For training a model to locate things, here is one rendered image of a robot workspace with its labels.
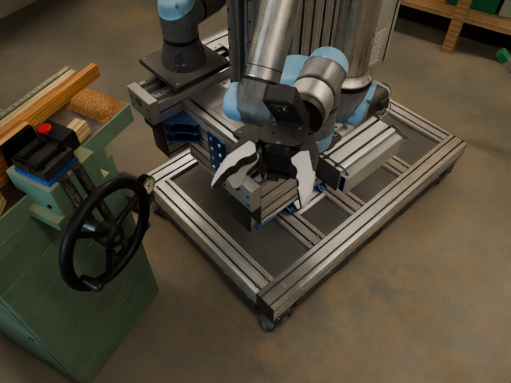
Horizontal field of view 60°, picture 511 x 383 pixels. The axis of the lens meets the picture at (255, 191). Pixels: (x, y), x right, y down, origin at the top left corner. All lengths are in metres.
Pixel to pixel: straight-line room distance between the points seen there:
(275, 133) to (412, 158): 1.58
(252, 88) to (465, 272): 1.50
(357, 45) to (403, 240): 1.27
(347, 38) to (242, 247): 1.00
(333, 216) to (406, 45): 1.78
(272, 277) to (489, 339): 0.88
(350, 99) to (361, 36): 0.15
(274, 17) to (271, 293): 1.04
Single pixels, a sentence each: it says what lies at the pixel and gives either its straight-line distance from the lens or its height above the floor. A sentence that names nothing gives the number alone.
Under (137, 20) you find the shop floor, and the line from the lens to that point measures 3.61.
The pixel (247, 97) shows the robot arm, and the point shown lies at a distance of 0.87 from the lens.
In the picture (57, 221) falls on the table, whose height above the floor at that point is 0.87.
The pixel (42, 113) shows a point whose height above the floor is 0.92.
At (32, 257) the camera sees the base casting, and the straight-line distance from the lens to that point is 1.25.
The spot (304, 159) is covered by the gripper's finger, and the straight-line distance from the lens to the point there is 0.61.
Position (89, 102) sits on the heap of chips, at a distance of 1.29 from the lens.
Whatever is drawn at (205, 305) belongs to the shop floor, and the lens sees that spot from 1.88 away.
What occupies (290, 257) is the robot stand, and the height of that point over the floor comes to 0.21.
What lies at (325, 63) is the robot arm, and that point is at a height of 1.25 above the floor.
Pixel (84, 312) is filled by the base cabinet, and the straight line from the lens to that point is 1.55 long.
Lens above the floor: 1.68
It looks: 50 degrees down
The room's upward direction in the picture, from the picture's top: straight up
